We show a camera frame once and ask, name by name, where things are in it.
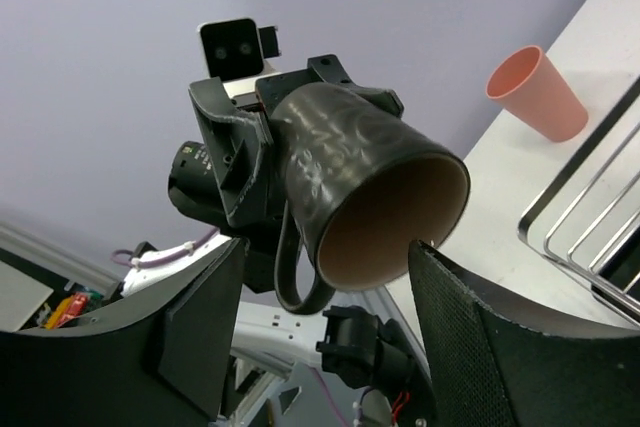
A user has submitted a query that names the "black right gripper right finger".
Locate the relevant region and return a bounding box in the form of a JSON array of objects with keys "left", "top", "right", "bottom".
[{"left": 408, "top": 241, "right": 639, "bottom": 426}]

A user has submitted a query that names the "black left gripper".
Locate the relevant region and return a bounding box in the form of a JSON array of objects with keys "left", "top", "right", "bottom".
[{"left": 168, "top": 54, "right": 404, "bottom": 292}]

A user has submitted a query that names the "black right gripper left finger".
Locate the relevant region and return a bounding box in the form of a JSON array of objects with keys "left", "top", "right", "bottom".
[{"left": 1, "top": 239, "right": 247, "bottom": 426}]

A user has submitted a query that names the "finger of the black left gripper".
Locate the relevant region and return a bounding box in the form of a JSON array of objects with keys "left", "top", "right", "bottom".
[{"left": 350, "top": 85, "right": 404, "bottom": 119}]

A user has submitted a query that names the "black ceramic mug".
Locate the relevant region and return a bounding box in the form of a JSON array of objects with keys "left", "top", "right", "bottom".
[{"left": 270, "top": 83, "right": 471, "bottom": 315}]

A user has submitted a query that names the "pink plastic tumbler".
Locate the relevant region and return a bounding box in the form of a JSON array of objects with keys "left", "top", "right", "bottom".
[{"left": 486, "top": 45, "right": 589, "bottom": 143}]

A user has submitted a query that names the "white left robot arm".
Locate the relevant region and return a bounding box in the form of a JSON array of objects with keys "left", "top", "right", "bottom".
[{"left": 118, "top": 141, "right": 432, "bottom": 403}]

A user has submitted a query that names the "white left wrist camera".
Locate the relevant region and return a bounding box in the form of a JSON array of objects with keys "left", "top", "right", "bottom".
[{"left": 197, "top": 17, "right": 282, "bottom": 98}]

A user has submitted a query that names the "chrome wire dish rack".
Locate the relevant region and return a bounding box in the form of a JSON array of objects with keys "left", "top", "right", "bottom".
[{"left": 517, "top": 82, "right": 639, "bottom": 324}]

